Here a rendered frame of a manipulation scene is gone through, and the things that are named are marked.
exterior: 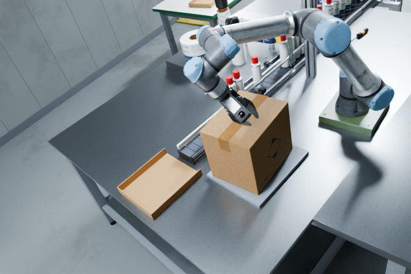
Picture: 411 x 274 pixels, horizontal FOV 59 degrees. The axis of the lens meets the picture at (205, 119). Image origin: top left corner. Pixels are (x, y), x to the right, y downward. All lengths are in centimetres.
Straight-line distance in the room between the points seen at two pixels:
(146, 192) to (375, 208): 95
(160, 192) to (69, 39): 293
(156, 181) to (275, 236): 61
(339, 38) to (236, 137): 50
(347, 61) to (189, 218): 87
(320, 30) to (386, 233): 74
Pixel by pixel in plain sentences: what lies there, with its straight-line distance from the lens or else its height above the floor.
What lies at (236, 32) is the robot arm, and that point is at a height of 147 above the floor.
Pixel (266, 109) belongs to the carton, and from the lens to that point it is 151.
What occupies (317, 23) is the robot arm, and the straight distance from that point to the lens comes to 137.
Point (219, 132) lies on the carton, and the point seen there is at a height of 112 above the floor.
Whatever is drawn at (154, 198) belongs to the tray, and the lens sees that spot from 168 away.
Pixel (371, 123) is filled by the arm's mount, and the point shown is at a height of 87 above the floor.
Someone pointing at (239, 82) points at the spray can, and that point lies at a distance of 185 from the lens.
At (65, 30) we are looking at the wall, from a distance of 431.
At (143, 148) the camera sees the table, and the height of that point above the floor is 83.
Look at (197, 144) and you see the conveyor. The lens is 178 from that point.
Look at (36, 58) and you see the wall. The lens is 420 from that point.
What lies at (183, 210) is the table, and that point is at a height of 83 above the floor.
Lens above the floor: 206
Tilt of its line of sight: 38 degrees down
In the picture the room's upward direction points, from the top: 16 degrees counter-clockwise
